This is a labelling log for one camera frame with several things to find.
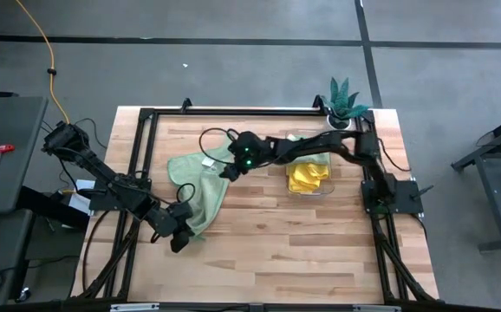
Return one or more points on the dark grey side table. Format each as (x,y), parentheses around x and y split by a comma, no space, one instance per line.
(16,125)

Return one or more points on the silver metal bracket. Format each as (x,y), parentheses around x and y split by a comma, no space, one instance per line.
(133,307)
(376,308)

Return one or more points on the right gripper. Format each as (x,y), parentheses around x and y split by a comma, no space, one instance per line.
(246,151)

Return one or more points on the black caster wheel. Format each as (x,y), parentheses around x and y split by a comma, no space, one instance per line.
(24,295)

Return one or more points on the black aluminium table frame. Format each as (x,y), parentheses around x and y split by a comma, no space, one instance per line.
(255,112)

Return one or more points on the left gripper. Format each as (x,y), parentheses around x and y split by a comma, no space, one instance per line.
(180,216)

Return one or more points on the clear plastic bin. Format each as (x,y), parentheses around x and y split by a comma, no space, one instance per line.
(326,188)

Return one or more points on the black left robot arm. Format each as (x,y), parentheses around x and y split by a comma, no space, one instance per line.
(103,173)

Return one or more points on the white box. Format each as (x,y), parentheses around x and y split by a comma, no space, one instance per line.
(81,199)

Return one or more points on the white paper tag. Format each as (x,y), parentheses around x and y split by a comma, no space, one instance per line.
(208,162)

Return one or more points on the green plant in white pot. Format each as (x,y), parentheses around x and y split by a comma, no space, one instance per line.
(340,104)

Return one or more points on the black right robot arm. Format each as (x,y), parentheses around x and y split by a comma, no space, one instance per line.
(341,143)

